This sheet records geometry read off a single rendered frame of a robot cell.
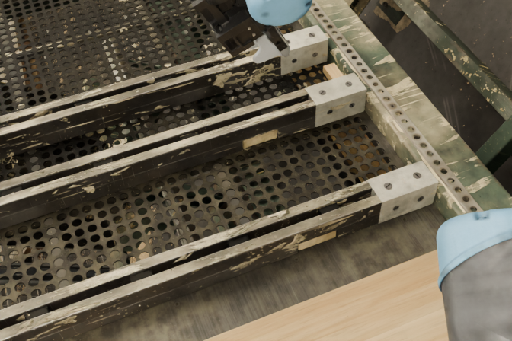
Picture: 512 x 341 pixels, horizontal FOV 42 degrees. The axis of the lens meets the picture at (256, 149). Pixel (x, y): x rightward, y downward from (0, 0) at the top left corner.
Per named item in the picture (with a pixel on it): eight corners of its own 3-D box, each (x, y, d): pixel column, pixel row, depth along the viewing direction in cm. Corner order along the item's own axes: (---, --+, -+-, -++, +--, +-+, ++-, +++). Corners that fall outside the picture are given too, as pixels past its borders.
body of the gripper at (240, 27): (221, 29, 105) (181, -18, 95) (267, -1, 103) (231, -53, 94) (235, 61, 101) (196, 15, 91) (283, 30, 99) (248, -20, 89)
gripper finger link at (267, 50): (262, 69, 110) (237, 38, 102) (292, 50, 109) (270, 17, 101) (269, 82, 108) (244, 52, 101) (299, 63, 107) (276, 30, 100)
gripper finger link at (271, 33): (271, 39, 105) (247, 7, 98) (280, 33, 105) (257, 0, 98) (281, 58, 103) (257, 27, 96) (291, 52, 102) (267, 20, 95)
